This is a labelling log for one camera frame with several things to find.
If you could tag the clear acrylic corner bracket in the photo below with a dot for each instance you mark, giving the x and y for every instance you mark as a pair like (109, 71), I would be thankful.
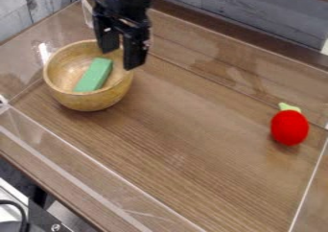
(87, 13)

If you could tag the clear acrylic tray wall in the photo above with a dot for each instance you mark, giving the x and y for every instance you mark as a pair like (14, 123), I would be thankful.
(180, 159)

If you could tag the wooden bowl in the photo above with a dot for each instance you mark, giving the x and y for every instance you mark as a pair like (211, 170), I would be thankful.
(65, 68)

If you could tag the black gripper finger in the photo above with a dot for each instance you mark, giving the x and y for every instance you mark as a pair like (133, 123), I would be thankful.
(106, 34)
(136, 46)

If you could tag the green rectangular block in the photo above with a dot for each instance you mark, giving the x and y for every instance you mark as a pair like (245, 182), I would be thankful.
(95, 75)

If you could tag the black metal bracket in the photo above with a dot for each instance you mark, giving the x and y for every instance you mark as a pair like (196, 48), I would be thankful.
(42, 221)

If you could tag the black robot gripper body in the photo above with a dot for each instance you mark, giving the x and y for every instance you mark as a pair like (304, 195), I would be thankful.
(122, 16)

